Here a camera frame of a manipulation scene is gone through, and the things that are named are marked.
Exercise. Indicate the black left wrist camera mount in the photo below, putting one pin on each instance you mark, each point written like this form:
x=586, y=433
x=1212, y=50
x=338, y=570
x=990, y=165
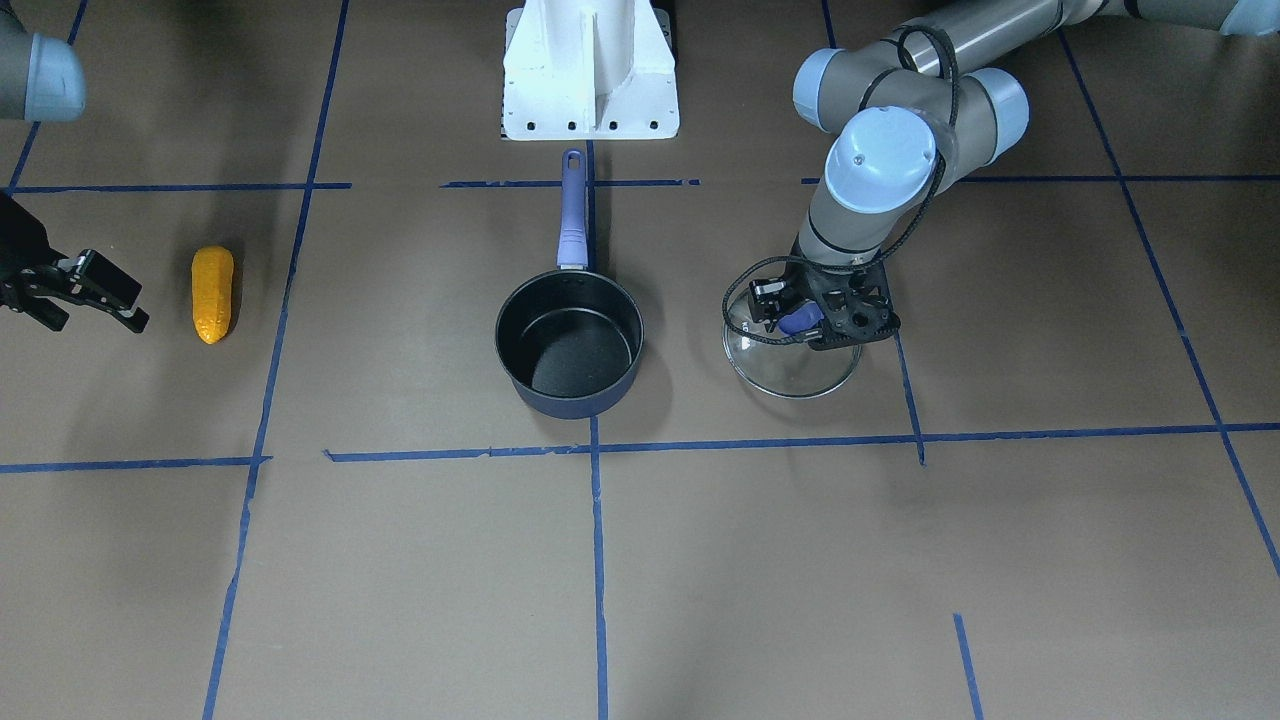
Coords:
x=856, y=309

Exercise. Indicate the glass pot lid purple knob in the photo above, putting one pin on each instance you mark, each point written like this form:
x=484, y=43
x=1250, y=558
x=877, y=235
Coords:
x=791, y=371

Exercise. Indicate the purple black saucepan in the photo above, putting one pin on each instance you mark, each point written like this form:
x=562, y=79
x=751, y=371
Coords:
x=570, y=340

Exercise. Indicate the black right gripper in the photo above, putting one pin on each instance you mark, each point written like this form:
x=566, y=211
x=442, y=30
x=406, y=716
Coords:
x=22, y=243

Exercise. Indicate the yellow corn cob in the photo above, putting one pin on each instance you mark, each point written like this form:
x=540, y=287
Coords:
x=212, y=276

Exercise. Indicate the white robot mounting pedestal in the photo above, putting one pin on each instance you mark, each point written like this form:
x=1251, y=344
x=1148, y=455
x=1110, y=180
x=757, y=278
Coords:
x=590, y=70

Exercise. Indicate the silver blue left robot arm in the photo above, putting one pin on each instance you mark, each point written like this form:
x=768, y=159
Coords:
x=912, y=114

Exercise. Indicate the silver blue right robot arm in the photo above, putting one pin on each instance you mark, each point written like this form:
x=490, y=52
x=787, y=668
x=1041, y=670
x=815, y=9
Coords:
x=43, y=81

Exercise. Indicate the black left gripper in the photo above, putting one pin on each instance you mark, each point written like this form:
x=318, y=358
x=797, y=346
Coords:
x=768, y=298

